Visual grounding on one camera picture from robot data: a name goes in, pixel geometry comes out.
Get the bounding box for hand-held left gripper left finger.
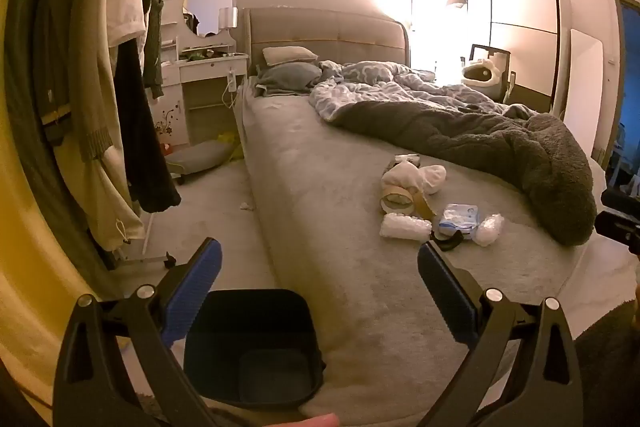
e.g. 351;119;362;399
52;237;223;427

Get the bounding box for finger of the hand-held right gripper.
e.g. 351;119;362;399
595;209;640;254
601;188;640;208

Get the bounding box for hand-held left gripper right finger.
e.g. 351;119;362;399
417;241;586;427

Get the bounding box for black strap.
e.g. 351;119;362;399
429;229;463;253

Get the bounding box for dark blue trash bin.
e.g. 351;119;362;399
183;289;327;413

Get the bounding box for small clear bubble wrap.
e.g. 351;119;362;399
472;213;506;248

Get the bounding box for blue white wipes packet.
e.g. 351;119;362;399
439;203;481;233

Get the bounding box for long clear bubble wrap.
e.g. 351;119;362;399
379;213;432;240

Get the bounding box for brown cardboard piece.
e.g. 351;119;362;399
412;192;437;219

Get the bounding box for cardboard tape ring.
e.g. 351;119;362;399
379;186;417;216

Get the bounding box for person's left hand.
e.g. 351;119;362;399
299;413;342;427

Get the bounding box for white clothes rack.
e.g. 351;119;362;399
117;212;177;270

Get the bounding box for blue door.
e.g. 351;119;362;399
612;0;640;188

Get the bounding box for white fluffy earmuffs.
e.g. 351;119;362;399
382;153;447;198

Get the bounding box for grey fluffy blanket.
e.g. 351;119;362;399
332;99;596;248

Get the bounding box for dark cloth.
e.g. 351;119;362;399
572;301;640;427

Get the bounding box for grey seat cushion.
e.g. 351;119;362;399
167;141;236;178

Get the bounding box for yellow green bag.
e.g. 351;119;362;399
216;132;246;161

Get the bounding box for grey bed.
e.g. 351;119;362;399
235;7;623;427

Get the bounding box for black fuzzy garment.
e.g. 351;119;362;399
115;38;182;214

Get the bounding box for white cat house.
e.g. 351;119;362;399
467;43;516;104

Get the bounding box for mirrored wardrobe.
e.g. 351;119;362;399
440;0;573;118

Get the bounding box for white cat bed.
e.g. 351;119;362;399
460;59;503;88

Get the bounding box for white power strip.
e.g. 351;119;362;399
222;68;239;109

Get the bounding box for white dressing table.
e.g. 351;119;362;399
159;0;249;146

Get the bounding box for blue white patterned duvet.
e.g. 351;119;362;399
310;59;531;125

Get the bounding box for grey pillow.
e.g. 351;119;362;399
255;62;323;98

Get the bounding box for hanging clothes on rack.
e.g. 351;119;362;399
12;0;147;254

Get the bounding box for beige pillow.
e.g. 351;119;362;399
261;46;319;68

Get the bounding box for dark green garment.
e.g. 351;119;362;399
142;0;166;100

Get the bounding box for oval mirror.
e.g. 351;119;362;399
182;0;237;40

